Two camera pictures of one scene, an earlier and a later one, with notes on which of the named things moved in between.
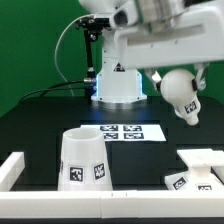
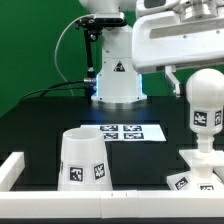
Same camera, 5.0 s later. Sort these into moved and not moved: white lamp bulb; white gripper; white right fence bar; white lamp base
Moved: white lamp bulb
Not moved: white lamp base; white right fence bar; white gripper
